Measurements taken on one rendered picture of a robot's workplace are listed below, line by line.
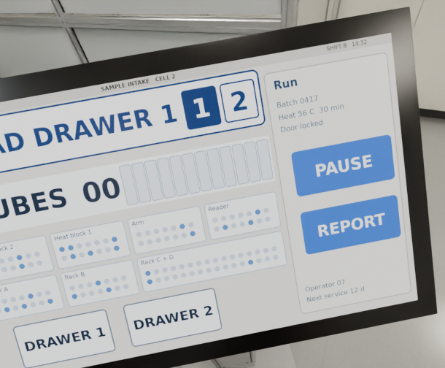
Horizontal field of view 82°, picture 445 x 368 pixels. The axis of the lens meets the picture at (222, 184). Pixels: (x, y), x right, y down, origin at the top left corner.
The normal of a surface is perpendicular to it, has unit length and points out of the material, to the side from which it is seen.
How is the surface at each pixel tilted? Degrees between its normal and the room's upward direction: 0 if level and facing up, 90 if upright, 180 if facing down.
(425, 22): 90
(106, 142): 50
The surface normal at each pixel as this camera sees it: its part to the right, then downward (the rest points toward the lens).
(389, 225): 0.04, 0.11
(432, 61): -0.44, 0.69
